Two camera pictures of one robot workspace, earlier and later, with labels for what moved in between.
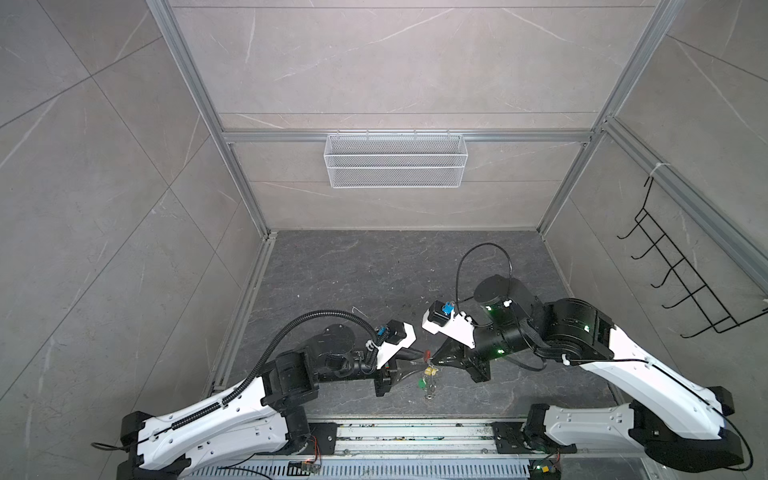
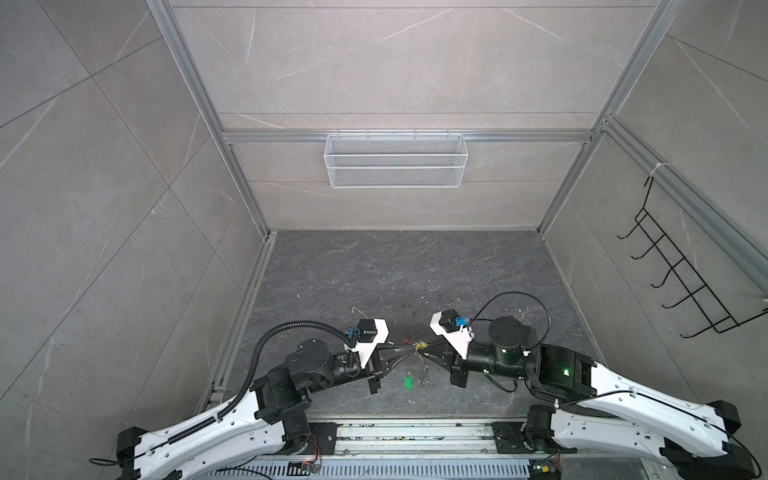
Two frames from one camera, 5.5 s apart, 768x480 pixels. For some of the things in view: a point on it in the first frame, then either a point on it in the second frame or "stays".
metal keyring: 431,388 to 427,375
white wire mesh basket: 395,161 stays
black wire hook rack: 710,307 stays
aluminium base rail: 459,440 stays
